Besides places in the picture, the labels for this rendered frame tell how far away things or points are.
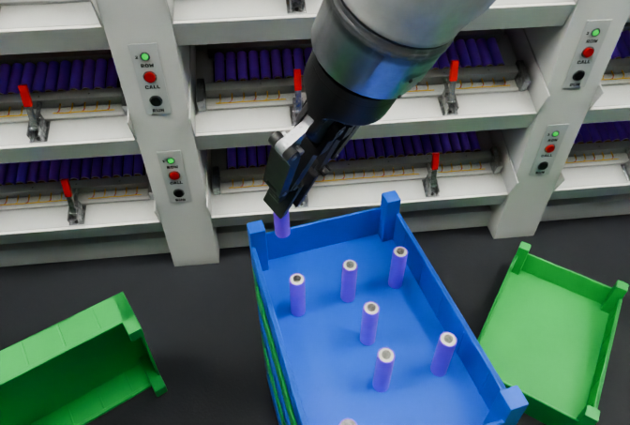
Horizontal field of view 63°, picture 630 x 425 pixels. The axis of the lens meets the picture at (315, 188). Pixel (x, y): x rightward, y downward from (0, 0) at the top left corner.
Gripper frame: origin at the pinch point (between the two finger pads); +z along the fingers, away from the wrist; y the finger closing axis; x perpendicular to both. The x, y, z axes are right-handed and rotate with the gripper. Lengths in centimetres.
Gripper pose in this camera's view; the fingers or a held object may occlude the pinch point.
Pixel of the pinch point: (290, 187)
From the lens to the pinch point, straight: 54.9
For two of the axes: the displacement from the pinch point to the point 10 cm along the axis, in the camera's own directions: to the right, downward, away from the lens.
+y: 6.7, -5.0, 5.4
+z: -3.1, 4.7, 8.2
